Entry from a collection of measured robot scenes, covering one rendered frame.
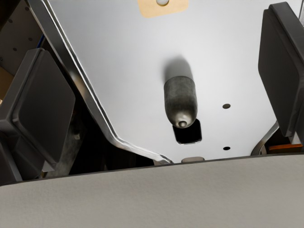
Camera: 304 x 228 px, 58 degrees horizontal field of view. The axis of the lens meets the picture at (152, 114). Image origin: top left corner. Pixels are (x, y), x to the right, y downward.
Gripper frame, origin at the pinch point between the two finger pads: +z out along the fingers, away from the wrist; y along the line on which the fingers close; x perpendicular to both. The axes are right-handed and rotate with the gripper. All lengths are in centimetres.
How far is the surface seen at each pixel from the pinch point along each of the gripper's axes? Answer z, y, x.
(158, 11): 11.7, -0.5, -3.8
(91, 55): 12.0, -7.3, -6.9
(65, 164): 7.9, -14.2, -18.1
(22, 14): 42, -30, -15
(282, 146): 19.4, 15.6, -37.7
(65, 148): 9.3, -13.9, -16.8
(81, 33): 12.0, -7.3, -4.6
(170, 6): 11.7, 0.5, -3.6
